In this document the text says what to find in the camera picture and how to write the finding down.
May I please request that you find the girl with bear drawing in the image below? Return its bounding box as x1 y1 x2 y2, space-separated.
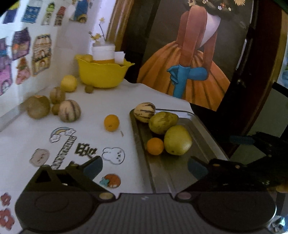
70 0 93 24

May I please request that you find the yellow lemon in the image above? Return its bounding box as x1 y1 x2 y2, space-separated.
60 75 78 92

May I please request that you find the small olive fruit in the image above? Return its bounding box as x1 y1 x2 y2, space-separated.
84 85 94 94

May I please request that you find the colourful houses drawing sheet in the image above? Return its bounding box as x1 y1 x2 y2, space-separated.
1 1 71 95

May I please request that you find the woman in orange dress poster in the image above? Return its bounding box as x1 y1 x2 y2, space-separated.
137 1 246 111

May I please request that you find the small orange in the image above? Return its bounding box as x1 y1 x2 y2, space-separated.
103 114 120 132
147 138 164 156

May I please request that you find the small brown-green fruit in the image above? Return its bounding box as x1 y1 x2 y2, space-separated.
51 103 60 115

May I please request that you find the white printed table cover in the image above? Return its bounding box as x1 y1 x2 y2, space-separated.
1 81 191 233

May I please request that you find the large yellow-brown pear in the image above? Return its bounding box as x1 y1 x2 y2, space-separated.
163 125 192 156

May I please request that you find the yellow flower twig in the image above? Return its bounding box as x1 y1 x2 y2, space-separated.
88 17 107 44

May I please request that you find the yellow-green pear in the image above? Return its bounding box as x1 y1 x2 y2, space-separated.
148 111 179 134

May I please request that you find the yellow plastic bowl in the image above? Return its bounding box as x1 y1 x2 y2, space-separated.
74 55 134 88

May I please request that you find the dark metal baking tray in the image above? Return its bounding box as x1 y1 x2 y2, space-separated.
130 109 227 195

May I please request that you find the brown kiwi-like fruit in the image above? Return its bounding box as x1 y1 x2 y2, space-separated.
24 95 50 120

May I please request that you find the white paper cup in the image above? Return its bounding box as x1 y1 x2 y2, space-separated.
114 51 125 65

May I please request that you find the wooden door frame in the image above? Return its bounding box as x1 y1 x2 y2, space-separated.
106 0 134 51

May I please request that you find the striped pepino melon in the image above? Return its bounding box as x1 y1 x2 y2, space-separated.
58 99 81 122
133 102 156 123

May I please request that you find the tan striped round fruit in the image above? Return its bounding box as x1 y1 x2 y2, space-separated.
50 87 65 104

